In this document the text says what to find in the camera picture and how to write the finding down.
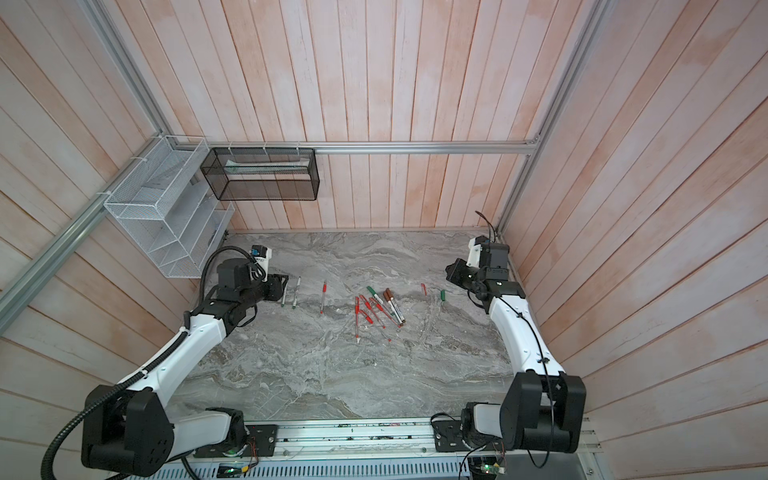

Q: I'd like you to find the red gel pen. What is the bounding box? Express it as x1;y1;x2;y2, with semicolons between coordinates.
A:
320;280;327;315
359;295;386;329
355;297;360;344

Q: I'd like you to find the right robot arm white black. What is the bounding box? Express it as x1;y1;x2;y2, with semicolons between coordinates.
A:
446;236;587;453

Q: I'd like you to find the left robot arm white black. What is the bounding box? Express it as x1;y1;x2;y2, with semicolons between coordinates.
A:
81;246;288;477

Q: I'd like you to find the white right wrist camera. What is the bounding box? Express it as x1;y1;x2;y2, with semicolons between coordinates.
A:
467;235;489;268

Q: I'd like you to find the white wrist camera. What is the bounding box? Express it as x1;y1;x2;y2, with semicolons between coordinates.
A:
251;245;272;276
467;235;489;268

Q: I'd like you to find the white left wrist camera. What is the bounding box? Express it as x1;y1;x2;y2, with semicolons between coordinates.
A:
251;245;272;276

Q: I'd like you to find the black mesh wall basket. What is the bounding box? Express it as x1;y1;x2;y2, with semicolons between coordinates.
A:
201;147;320;201

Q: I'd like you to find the white mesh wall shelf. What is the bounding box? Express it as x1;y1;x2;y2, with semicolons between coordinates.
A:
105;135;235;279

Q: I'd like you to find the horizontal aluminium wall rail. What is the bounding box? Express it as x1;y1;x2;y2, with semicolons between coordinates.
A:
204;140;538;155

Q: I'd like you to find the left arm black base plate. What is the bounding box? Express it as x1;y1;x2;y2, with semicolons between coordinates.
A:
193;424;278;459

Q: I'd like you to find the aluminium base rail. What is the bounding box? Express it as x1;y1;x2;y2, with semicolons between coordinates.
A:
103;413;602;466

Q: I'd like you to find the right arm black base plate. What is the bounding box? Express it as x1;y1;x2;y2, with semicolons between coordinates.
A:
430;415;473;453

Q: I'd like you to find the black corrugated cable conduit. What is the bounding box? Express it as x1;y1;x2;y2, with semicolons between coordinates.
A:
40;244;265;480

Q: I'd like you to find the left aluminium wall rail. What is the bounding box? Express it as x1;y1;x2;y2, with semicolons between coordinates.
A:
1;131;165;333

